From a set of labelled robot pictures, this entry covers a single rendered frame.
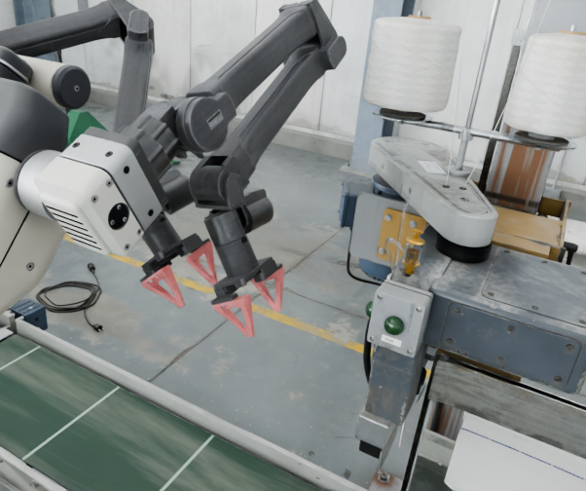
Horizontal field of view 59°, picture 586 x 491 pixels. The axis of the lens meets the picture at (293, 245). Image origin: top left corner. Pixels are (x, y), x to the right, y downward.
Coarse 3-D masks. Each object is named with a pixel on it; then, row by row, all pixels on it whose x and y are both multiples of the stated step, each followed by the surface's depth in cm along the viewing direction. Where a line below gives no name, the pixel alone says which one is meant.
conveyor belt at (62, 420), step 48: (0, 384) 183; (48, 384) 185; (96, 384) 188; (0, 432) 164; (48, 432) 166; (96, 432) 168; (144, 432) 169; (192, 432) 171; (96, 480) 151; (144, 480) 153; (192, 480) 154; (240, 480) 156; (288, 480) 157
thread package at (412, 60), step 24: (384, 24) 93; (408, 24) 90; (432, 24) 89; (384, 48) 94; (408, 48) 91; (432, 48) 91; (456, 48) 94; (384, 72) 95; (408, 72) 92; (432, 72) 93; (384, 96) 96; (408, 96) 94; (432, 96) 95
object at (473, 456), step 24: (480, 432) 100; (504, 432) 97; (456, 456) 104; (480, 456) 102; (504, 456) 99; (528, 456) 97; (552, 456) 94; (576, 456) 92; (456, 480) 106; (480, 480) 104; (504, 480) 101; (528, 480) 98; (552, 480) 96; (576, 480) 93
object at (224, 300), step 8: (224, 288) 84; (232, 288) 86; (224, 296) 83; (232, 296) 81; (240, 296) 82; (248, 296) 81; (216, 304) 83; (224, 304) 82; (232, 304) 82; (240, 304) 81; (248, 304) 82; (224, 312) 84; (232, 312) 85; (248, 312) 82; (232, 320) 84; (248, 320) 83; (240, 328) 85; (248, 328) 84; (248, 336) 85
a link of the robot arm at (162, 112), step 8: (160, 104) 76; (168, 104) 75; (176, 104) 74; (144, 112) 74; (152, 112) 73; (160, 112) 72; (168, 112) 71; (176, 112) 73; (160, 120) 70; (168, 120) 72; (176, 136) 73; (184, 152) 79; (192, 152) 76
